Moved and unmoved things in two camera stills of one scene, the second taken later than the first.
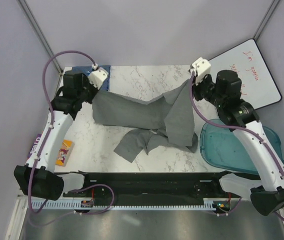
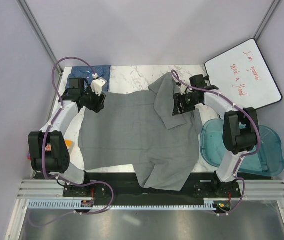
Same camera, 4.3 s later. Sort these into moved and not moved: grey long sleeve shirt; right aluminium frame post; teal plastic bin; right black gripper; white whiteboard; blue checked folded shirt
Moved: grey long sleeve shirt; right black gripper
Not moved: blue checked folded shirt; teal plastic bin; right aluminium frame post; white whiteboard
